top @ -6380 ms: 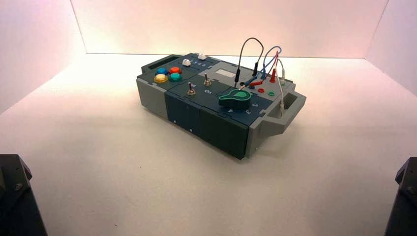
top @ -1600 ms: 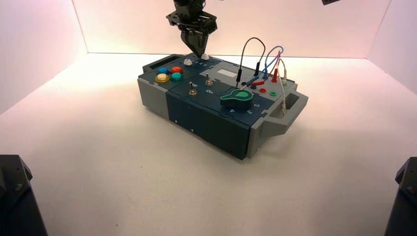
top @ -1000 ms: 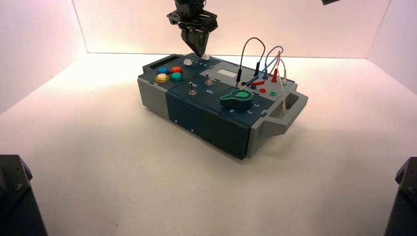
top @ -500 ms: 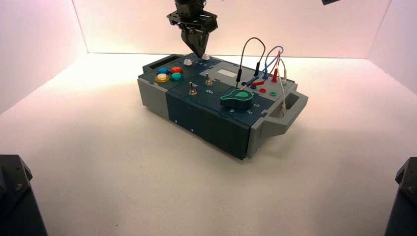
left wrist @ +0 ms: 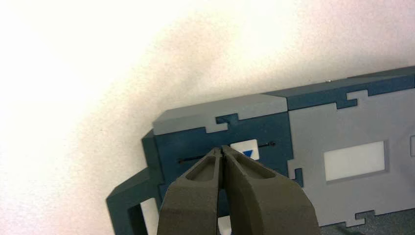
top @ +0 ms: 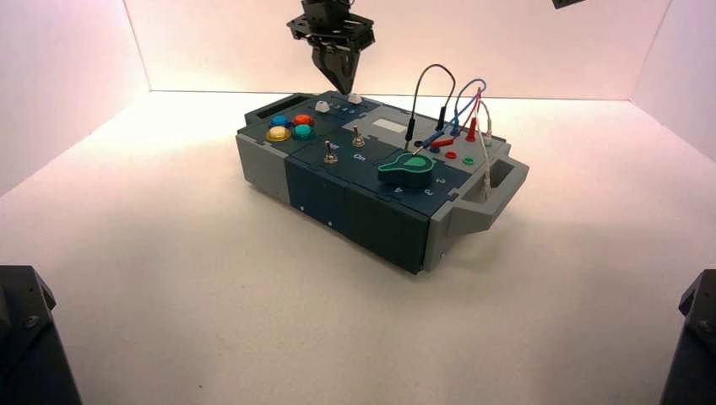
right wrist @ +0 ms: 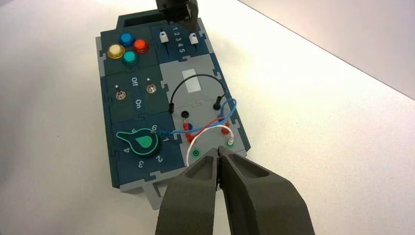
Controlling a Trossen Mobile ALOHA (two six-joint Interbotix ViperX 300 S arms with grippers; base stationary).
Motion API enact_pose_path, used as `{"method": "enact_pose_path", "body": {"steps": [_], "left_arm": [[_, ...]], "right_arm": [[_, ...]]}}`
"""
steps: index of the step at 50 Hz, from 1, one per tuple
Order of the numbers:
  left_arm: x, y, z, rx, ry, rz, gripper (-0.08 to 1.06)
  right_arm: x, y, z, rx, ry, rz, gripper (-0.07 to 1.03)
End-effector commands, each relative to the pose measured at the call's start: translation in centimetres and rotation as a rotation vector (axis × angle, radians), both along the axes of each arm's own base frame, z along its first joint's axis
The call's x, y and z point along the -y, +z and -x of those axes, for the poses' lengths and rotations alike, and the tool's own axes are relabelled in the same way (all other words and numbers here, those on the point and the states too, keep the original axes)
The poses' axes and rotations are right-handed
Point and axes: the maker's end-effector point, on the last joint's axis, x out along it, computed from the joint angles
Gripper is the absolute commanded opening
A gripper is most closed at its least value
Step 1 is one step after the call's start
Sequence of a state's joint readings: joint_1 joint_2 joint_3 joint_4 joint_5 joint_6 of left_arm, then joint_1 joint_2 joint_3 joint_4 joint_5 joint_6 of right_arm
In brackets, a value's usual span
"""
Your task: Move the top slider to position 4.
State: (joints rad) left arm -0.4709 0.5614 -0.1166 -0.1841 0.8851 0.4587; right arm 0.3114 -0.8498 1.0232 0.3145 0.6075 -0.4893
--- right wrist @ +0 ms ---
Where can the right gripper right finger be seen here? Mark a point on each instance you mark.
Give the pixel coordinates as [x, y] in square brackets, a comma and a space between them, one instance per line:
[259, 201]

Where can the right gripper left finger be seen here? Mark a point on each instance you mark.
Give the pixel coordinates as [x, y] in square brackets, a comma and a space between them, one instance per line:
[191, 201]

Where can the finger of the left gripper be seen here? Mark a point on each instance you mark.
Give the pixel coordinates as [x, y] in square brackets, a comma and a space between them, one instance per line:
[170, 9]
[192, 14]

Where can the white slider knob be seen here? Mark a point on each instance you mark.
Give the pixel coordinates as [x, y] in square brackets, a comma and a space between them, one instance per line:
[163, 37]
[193, 39]

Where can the red round push button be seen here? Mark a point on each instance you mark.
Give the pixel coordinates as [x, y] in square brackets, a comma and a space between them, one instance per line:
[141, 46]

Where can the green banana socket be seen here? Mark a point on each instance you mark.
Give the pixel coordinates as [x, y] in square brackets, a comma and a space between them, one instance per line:
[195, 153]

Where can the blue round push button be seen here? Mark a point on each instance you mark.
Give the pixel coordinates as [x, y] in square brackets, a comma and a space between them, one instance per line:
[126, 39]

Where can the red banana socket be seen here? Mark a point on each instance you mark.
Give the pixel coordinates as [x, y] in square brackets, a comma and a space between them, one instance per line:
[189, 139]

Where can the teal round push button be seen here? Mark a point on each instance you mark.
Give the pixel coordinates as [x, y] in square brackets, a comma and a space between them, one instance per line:
[130, 58]

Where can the small white display window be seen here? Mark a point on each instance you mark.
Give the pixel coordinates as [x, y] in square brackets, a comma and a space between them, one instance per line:
[191, 80]

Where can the yellow round push button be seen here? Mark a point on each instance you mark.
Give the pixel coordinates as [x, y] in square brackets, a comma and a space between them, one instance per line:
[115, 51]

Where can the green rotary selector knob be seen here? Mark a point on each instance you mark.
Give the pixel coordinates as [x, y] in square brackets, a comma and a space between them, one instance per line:
[142, 143]

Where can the black banana socket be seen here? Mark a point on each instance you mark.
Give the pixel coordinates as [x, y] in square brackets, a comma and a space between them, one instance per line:
[185, 114]

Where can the grey and blue control box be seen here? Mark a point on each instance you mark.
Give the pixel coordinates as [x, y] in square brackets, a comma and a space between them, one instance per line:
[129, 103]

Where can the silver toggle switch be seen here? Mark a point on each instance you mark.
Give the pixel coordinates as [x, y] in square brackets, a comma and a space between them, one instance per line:
[120, 94]
[150, 88]

